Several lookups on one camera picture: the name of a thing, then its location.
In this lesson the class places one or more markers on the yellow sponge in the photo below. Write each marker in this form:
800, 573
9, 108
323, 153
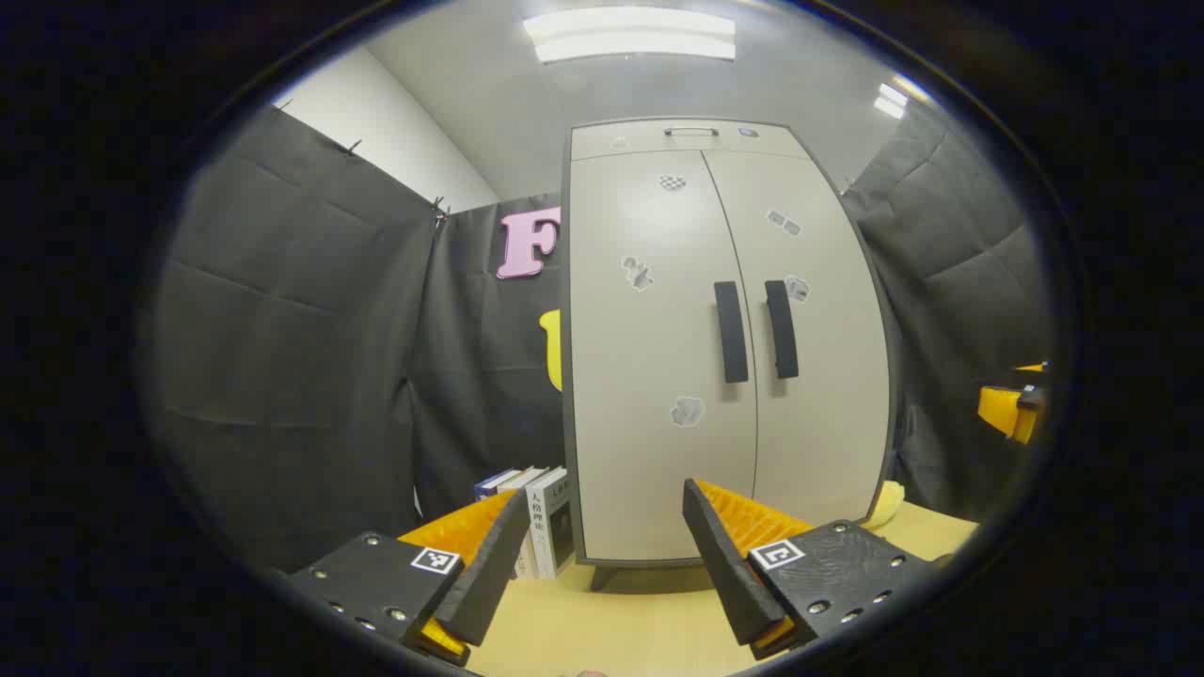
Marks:
886, 508

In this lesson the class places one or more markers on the long ceiling light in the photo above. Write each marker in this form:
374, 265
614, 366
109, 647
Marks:
630, 36

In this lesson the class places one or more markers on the blue book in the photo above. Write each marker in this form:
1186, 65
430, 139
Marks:
494, 484

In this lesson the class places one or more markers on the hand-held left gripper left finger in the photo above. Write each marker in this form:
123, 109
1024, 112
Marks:
489, 574

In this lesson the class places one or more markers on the grey double-door shoe cabinet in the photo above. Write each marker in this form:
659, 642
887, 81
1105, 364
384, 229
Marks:
640, 141

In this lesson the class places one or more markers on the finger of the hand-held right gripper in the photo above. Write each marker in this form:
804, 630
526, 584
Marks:
1005, 412

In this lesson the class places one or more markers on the black backdrop cloth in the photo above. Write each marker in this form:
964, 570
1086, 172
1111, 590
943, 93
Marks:
301, 329

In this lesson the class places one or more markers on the white book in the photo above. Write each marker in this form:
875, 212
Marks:
524, 478
550, 527

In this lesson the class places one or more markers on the grey shoe cabinet door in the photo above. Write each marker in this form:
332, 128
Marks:
828, 395
640, 357

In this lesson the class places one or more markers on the small ceiling light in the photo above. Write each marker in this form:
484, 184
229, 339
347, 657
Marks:
890, 100

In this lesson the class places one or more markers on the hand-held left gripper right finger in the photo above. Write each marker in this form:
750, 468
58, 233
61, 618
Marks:
729, 564

